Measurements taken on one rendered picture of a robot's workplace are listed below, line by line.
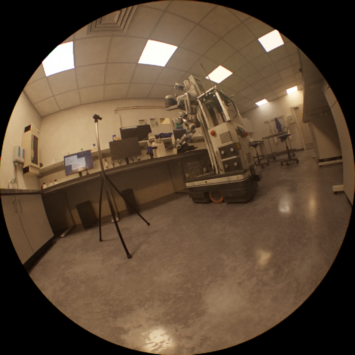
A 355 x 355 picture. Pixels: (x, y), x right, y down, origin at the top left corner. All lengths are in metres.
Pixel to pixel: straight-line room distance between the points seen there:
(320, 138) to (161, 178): 3.42
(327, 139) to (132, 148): 3.52
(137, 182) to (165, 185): 0.66
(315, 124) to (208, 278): 2.67
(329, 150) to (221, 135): 2.18
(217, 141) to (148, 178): 1.83
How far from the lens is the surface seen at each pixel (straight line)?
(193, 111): 1.44
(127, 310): 0.61
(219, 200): 1.39
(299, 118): 6.69
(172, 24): 2.46
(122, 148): 2.16
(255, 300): 0.51
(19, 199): 1.63
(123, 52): 2.58
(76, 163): 2.27
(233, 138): 1.18
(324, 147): 2.71
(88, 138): 2.97
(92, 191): 2.59
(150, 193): 2.66
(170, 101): 1.76
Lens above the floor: 0.47
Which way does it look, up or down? 3 degrees down
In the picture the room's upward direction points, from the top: 15 degrees counter-clockwise
